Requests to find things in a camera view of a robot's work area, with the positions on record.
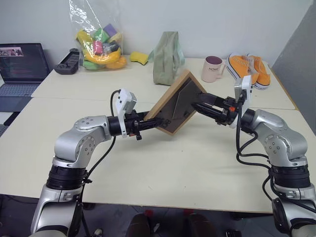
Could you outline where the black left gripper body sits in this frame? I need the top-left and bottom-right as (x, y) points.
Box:
(124, 110), (147, 141)

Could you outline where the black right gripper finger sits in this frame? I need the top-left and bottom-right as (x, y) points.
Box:
(196, 91), (224, 106)
(191, 102), (224, 119)

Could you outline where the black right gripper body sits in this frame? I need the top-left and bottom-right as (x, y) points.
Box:
(214, 96), (239, 127)

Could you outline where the wooden picture frame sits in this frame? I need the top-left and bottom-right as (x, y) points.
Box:
(144, 69), (205, 136)

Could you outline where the pink mug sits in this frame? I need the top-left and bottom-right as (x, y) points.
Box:
(200, 56), (227, 83)

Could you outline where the orange canvas shoe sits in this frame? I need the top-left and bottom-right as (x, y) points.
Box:
(246, 55), (272, 91)
(226, 52), (251, 82)

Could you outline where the green fabric bag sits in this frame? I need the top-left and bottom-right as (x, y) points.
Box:
(148, 31), (186, 86)

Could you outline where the orange plush toy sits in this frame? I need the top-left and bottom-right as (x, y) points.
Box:
(106, 56), (128, 70)

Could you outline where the yellow sponge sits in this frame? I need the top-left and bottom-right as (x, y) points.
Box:
(129, 51), (149, 66)

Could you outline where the yellow plush banana toy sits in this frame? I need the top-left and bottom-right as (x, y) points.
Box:
(83, 47), (122, 64)

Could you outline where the pink toy cube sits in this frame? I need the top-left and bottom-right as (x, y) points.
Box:
(92, 41), (104, 55)

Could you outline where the black game controller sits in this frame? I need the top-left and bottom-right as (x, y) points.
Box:
(54, 48), (82, 76)

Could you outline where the purple foam block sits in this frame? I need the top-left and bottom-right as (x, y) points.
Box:
(103, 23), (119, 37)

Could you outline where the dark rounded shape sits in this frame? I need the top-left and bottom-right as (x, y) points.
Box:
(129, 213), (152, 237)

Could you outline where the clear plastic bag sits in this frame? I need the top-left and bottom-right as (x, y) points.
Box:
(68, 0), (128, 72)

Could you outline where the open grey laptop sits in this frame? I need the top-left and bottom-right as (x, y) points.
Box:
(0, 43), (51, 113)

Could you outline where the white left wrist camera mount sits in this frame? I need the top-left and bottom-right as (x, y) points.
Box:
(116, 88), (138, 138)

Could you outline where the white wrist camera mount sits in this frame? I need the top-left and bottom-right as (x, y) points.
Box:
(228, 75), (253, 129)
(116, 88), (138, 138)

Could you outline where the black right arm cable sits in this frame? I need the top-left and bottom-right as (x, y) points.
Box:
(235, 95), (275, 205)

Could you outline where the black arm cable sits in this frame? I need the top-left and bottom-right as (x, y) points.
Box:
(71, 90), (121, 237)
(235, 95), (275, 205)

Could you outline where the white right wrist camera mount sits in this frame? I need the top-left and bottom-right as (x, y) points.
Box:
(228, 75), (253, 129)

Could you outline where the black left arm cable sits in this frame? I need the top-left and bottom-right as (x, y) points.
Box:
(71, 90), (121, 237)

